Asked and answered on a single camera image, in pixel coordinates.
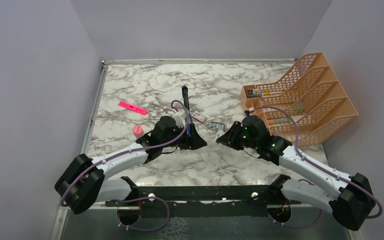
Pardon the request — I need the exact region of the pink flat plastic bar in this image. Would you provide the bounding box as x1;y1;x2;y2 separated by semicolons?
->
118;101;148;115

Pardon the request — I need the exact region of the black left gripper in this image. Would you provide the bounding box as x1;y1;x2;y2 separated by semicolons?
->
161;123;207;150

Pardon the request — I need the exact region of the peach plastic desk organizer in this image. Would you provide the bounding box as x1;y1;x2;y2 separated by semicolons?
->
240;52;358;147

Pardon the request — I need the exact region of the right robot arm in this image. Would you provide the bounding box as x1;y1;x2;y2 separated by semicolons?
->
216;115;375;231

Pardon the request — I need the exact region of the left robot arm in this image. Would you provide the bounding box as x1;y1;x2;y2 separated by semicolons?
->
54;115;208;214

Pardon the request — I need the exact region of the blue stapler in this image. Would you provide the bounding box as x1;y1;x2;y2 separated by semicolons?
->
181;85;192;137

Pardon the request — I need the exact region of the pink capped small bottle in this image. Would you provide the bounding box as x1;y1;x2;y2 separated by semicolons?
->
132;125;145;139

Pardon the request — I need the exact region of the staple box tray with staples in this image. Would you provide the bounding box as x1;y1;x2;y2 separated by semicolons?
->
208;121;226;132

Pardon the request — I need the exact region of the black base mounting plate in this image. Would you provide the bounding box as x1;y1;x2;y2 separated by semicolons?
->
105;185;287;218

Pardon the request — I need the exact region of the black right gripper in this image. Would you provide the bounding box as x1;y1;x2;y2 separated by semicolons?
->
217;120;260;151

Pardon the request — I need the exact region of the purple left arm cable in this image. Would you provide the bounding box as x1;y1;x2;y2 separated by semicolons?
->
60;99;192;232

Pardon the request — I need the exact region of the black piano keyboard ruler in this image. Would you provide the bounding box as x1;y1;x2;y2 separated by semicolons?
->
246;88;263;99

